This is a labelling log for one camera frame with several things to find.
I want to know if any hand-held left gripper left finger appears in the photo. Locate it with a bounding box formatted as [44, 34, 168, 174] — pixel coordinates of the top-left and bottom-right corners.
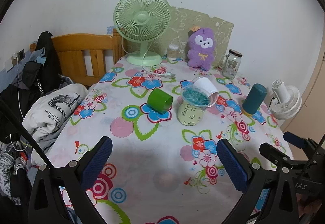
[27, 136, 113, 224]

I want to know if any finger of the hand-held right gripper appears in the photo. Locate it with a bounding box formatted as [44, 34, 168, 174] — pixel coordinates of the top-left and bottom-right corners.
[283, 132, 310, 150]
[259, 142, 308, 172]

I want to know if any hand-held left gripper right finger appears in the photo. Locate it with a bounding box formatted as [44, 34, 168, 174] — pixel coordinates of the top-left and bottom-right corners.
[216, 138, 300, 224]

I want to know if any teal cylindrical cup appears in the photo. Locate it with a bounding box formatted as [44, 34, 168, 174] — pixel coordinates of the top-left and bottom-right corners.
[242, 83, 268, 116]

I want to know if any clear plastic cup blue filling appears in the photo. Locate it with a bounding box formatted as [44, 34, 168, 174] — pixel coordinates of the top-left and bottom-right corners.
[177, 76, 219, 127]

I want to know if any green plastic cup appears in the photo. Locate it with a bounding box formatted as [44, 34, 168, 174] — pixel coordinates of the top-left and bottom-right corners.
[148, 89, 174, 114]

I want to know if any small white cup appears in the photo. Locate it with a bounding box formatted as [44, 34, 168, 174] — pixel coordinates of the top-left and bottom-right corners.
[193, 78, 219, 97]

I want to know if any small white fan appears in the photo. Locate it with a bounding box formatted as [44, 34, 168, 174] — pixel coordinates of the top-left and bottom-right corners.
[269, 79, 303, 120]

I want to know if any floral tablecloth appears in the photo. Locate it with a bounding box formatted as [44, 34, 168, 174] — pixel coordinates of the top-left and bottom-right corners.
[47, 57, 295, 224]

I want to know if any white printed shirt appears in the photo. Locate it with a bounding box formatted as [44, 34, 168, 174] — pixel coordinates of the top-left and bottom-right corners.
[21, 83, 89, 144]

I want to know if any pile of dark clothes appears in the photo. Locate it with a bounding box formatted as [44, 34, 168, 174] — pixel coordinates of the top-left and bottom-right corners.
[0, 81, 35, 205]

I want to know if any glass mason jar mug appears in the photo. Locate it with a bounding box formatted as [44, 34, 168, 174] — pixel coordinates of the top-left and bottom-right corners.
[219, 49, 243, 80]

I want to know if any black jacket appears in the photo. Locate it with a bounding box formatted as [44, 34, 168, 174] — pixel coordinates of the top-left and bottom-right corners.
[22, 31, 63, 93]

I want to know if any purple plush toy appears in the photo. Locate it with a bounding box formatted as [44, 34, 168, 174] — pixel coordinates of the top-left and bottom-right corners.
[187, 26, 217, 70]

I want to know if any wooden bed headboard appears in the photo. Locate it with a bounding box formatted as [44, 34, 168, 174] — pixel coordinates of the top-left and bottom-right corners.
[30, 28, 127, 87]

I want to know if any light blue garment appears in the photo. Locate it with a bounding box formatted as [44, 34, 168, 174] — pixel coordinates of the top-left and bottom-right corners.
[25, 50, 48, 65]

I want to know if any cotton swab container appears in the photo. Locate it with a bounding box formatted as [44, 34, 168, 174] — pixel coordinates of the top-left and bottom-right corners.
[167, 44, 180, 60]

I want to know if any patterned beige board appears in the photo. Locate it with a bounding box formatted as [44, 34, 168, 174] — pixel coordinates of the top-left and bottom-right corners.
[149, 6, 235, 67]

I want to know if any green desk fan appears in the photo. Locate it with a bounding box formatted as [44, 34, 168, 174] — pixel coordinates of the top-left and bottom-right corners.
[113, 0, 171, 66]

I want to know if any white fan power cable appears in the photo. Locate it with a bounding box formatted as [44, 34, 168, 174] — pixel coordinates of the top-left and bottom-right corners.
[141, 49, 176, 79]

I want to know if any thin white charging cable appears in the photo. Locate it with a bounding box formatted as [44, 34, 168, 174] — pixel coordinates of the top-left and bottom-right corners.
[10, 53, 29, 152]

